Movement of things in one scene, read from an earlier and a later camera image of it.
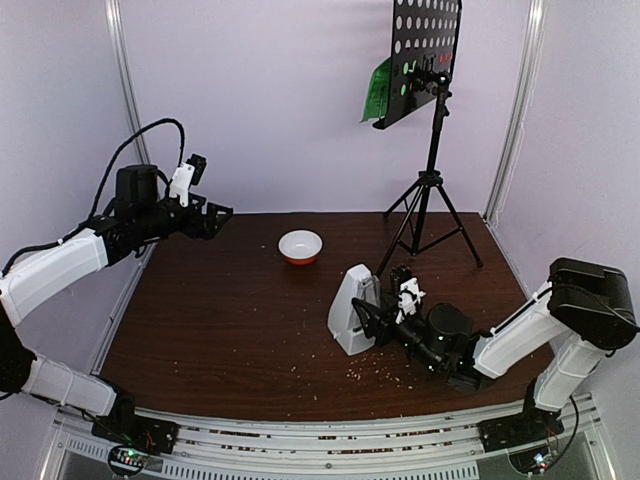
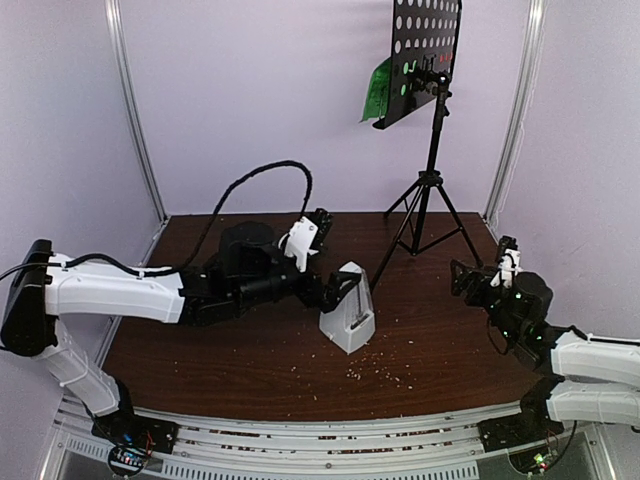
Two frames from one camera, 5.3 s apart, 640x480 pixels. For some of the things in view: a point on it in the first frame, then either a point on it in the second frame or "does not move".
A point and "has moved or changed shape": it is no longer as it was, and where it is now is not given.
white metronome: (345, 323) has moved or changed shape
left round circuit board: (127, 460) does not move
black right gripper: (382, 326) → (473, 281)
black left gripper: (207, 228) → (330, 295)
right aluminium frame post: (520, 110) does not move
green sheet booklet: (379, 92) does not move
